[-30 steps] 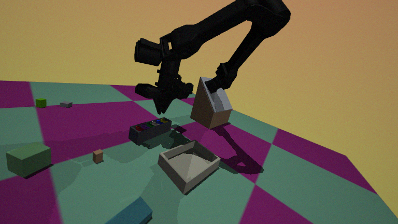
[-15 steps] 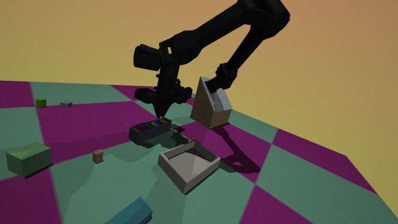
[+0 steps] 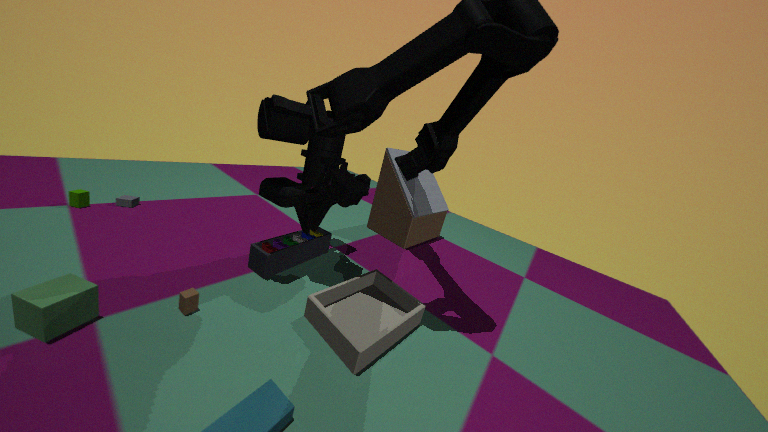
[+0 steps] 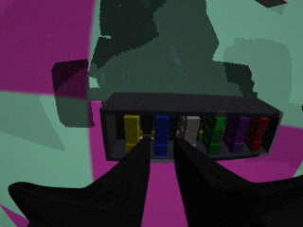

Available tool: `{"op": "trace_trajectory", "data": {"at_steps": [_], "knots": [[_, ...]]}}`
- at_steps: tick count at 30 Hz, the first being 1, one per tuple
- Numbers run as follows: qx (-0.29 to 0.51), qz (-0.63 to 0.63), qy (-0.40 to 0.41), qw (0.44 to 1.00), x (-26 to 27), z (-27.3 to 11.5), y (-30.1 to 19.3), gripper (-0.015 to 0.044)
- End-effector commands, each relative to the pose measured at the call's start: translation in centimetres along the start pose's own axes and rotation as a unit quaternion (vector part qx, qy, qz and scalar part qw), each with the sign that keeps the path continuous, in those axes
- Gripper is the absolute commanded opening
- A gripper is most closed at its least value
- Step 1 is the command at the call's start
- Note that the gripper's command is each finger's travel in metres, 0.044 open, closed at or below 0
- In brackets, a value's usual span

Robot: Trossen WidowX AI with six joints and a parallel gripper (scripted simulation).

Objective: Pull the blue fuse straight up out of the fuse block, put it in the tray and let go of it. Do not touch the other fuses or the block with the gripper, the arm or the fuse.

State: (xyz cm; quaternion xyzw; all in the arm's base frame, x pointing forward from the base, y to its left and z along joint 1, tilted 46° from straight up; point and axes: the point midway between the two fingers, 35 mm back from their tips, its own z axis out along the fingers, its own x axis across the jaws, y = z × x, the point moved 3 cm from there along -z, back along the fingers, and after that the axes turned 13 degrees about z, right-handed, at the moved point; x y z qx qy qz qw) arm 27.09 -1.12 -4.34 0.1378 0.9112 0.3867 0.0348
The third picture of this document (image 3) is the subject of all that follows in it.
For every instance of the green rectangular block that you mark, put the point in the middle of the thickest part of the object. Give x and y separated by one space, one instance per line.
51 308

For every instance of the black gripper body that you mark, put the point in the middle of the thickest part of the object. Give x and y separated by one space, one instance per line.
287 193

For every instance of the small green cube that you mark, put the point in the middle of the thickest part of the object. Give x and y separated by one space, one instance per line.
79 198

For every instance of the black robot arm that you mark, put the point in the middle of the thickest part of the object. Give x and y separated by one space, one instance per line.
512 36

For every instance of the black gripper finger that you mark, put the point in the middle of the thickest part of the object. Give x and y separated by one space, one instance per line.
321 211
305 213

